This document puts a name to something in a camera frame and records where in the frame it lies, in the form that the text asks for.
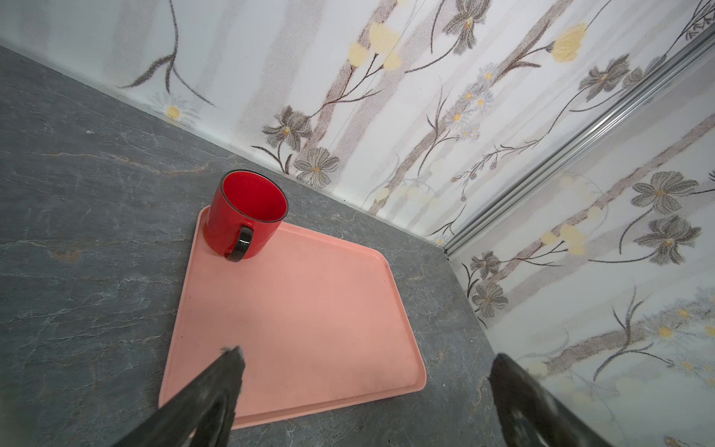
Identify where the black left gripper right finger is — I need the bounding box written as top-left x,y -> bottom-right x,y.
489,353 -> 609,446

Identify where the red mug black handle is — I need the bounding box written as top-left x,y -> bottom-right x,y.
203,169 -> 289,263

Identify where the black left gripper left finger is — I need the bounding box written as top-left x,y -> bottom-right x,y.
115,346 -> 245,446

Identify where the pink plastic tray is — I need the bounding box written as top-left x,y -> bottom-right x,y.
158,223 -> 428,428

